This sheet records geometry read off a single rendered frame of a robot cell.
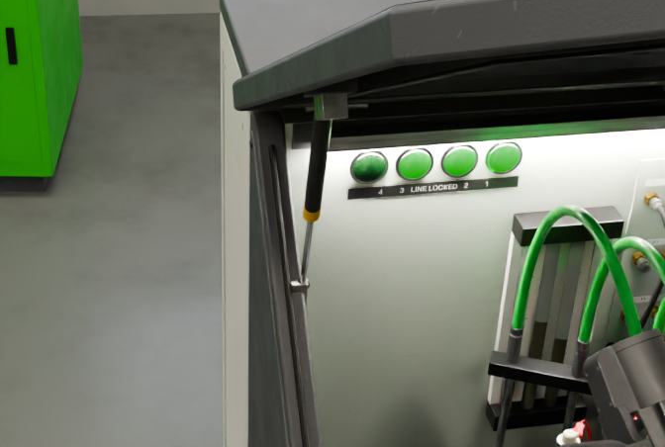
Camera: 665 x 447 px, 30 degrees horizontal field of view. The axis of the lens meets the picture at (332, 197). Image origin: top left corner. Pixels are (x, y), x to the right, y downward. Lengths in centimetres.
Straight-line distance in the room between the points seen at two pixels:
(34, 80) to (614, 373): 304
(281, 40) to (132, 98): 311
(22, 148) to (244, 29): 245
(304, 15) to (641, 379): 82
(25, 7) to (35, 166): 55
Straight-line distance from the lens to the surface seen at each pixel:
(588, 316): 167
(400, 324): 175
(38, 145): 403
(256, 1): 174
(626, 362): 106
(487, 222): 168
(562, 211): 149
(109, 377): 339
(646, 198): 174
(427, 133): 154
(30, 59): 389
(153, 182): 418
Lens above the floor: 219
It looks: 32 degrees down
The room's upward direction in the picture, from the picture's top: 3 degrees clockwise
